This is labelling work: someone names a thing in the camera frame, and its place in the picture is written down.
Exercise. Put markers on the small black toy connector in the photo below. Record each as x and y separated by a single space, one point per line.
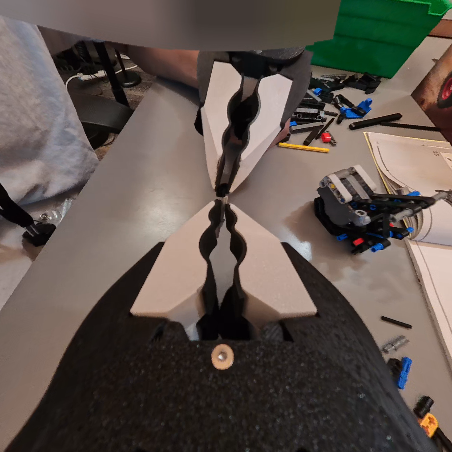
222 190

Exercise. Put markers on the black table leg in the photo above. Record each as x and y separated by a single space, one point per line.
109 74

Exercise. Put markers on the short black toy axle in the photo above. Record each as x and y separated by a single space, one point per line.
396 322

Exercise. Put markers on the pile of small toy parts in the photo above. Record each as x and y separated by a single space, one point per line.
402 374

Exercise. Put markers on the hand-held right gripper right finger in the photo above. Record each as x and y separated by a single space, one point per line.
272 279

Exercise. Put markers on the small light grey toy pin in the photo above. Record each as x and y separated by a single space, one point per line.
224 201

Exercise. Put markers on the person's left forearm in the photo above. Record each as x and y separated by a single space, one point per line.
166 63

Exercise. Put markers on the pile of long toy beams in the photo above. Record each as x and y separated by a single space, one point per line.
310 113

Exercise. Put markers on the white instruction booklet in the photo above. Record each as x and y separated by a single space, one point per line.
406 159

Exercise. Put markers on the black office chair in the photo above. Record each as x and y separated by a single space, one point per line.
102 113

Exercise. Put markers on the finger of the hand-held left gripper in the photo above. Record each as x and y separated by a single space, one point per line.
272 109
215 106

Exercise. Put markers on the partly built toy vehicle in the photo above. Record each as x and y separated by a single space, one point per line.
346 197

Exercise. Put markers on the printed toy truck box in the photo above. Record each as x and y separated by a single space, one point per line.
434 91

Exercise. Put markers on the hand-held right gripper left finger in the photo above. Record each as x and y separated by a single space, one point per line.
176 275

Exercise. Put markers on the green plastic bin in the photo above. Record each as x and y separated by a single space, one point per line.
370 42

